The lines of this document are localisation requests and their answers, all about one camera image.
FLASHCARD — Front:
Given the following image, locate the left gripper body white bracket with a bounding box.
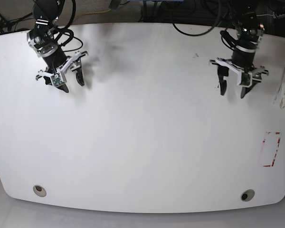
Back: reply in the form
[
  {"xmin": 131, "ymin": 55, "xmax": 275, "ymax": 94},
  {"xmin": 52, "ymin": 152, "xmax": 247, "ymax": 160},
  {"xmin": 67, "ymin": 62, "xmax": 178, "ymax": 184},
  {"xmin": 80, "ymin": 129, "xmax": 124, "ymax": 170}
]
[{"xmin": 209, "ymin": 49, "xmax": 269, "ymax": 81}]

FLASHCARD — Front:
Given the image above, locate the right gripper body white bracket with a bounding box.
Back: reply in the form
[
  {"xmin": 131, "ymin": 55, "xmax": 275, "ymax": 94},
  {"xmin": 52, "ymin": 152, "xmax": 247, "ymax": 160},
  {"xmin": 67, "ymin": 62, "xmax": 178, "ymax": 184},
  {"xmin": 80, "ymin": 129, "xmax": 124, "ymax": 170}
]
[{"xmin": 36, "ymin": 51, "xmax": 88, "ymax": 80}]

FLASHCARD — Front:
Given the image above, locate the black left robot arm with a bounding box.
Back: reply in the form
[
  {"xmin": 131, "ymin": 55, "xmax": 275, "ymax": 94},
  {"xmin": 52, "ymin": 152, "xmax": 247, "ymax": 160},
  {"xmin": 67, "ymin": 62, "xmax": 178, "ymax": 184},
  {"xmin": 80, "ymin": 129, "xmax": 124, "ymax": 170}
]
[{"xmin": 210, "ymin": 0, "xmax": 269, "ymax": 98}]

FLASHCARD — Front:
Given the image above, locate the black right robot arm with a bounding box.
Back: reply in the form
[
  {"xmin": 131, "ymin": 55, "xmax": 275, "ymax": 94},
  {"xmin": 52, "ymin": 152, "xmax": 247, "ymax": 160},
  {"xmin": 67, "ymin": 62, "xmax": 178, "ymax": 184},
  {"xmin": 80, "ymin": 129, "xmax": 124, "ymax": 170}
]
[{"xmin": 27, "ymin": 0, "xmax": 88, "ymax": 93}]

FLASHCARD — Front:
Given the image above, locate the red tape rectangle marking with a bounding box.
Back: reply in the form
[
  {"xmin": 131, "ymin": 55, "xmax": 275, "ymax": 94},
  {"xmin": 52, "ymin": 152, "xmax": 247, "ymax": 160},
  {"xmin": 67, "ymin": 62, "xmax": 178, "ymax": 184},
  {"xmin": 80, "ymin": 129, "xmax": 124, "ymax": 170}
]
[{"xmin": 259, "ymin": 132, "xmax": 281, "ymax": 167}]

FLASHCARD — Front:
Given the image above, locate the black tripod stand left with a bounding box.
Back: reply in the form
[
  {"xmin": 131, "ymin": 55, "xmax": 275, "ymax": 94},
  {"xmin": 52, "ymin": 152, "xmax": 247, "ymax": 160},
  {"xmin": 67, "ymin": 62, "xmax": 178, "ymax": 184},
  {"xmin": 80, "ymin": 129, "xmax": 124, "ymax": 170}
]
[{"xmin": 0, "ymin": 0, "xmax": 34, "ymax": 35}]

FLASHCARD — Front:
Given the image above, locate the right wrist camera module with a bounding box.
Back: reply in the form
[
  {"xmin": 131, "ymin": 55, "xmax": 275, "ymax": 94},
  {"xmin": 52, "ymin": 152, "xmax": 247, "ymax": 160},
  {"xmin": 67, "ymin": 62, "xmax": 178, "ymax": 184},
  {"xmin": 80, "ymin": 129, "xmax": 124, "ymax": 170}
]
[{"xmin": 50, "ymin": 73, "xmax": 67, "ymax": 87}]

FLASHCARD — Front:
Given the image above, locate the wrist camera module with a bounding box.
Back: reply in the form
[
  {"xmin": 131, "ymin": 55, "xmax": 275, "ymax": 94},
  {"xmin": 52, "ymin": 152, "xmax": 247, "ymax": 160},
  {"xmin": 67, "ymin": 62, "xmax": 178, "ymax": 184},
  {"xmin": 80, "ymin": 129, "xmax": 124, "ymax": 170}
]
[
  {"xmin": 50, "ymin": 73, "xmax": 67, "ymax": 87},
  {"xmin": 237, "ymin": 72, "xmax": 252, "ymax": 87}
]

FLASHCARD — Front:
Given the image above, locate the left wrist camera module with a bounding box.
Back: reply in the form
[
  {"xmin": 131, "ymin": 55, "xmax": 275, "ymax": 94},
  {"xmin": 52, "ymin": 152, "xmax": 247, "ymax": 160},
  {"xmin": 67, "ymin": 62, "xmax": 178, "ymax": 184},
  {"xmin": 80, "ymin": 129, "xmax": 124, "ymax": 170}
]
[{"xmin": 237, "ymin": 72, "xmax": 252, "ymax": 87}]

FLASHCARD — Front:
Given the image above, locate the black cable loop left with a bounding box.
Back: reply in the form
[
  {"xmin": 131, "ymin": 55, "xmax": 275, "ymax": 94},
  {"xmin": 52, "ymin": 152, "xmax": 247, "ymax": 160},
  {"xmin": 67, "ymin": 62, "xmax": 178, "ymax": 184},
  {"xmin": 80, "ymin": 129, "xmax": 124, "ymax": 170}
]
[{"xmin": 54, "ymin": 0, "xmax": 84, "ymax": 52}]

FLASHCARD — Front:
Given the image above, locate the black cable loop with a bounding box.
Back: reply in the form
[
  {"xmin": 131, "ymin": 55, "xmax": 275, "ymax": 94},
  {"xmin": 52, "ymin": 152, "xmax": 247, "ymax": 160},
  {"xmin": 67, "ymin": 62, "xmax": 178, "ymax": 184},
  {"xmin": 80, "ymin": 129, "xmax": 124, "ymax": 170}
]
[
  {"xmin": 172, "ymin": 0, "xmax": 228, "ymax": 37},
  {"xmin": 54, "ymin": 0, "xmax": 84, "ymax": 52}
]

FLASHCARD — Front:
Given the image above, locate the black cable loop right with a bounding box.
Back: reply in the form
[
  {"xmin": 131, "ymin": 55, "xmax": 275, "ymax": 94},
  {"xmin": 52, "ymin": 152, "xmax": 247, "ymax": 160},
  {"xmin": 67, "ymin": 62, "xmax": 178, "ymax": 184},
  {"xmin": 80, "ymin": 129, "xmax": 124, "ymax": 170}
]
[{"xmin": 172, "ymin": 0, "xmax": 228, "ymax": 37}]

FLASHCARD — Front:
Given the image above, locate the yellow cable on floor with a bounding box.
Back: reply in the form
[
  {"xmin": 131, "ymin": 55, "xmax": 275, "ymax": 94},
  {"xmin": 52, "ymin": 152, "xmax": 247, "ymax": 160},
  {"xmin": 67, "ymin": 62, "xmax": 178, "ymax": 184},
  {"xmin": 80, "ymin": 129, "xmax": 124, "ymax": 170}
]
[{"xmin": 75, "ymin": 8, "xmax": 110, "ymax": 19}]

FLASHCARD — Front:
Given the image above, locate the right table cable grommet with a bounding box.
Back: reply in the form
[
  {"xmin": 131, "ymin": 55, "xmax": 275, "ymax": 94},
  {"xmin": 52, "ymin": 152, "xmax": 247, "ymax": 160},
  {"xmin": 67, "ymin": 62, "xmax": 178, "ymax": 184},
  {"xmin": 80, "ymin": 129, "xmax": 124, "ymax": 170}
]
[{"xmin": 241, "ymin": 190, "xmax": 255, "ymax": 202}]

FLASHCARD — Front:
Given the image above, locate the table cable grommet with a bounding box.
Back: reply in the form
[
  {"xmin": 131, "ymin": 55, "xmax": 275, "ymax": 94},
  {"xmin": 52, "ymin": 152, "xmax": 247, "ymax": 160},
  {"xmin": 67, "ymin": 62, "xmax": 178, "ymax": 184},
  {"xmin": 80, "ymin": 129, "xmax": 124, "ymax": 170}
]
[
  {"xmin": 241, "ymin": 190, "xmax": 255, "ymax": 202},
  {"xmin": 33, "ymin": 185, "xmax": 47, "ymax": 197}
]

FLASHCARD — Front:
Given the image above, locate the left table cable grommet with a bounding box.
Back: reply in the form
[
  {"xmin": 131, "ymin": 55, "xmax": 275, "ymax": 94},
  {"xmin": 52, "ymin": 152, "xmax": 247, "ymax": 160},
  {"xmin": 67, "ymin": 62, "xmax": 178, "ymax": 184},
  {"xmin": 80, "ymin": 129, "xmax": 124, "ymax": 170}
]
[{"xmin": 33, "ymin": 185, "xmax": 47, "ymax": 197}]

